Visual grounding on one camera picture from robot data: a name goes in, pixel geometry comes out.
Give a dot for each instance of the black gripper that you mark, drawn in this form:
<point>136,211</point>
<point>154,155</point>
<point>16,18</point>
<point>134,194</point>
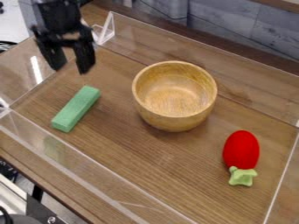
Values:
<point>59,28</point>

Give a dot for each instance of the green foam stick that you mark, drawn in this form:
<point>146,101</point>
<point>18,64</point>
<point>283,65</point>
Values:
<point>75,109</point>

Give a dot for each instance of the brown wooden bowl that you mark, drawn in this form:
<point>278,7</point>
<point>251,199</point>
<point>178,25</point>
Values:
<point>174,94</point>

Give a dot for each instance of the red plush strawberry toy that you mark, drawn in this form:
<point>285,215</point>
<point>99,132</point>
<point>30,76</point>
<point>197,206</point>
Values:
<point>241,156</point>

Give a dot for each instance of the grey metal post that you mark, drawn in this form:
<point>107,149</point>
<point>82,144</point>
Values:
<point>32,15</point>

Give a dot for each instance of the black clamp with cable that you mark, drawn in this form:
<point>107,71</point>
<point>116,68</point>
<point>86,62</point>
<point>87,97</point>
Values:
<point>35,214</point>

